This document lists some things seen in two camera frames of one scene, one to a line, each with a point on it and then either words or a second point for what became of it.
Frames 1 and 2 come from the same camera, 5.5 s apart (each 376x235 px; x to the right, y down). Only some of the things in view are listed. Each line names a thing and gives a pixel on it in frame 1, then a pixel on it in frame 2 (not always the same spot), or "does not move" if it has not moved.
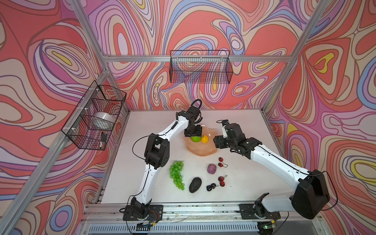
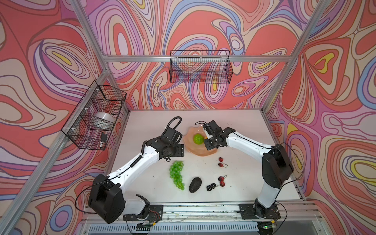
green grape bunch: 175,173 does not move
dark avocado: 195,184 does not move
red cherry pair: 221,179 does not move
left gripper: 198,133 → 180,151
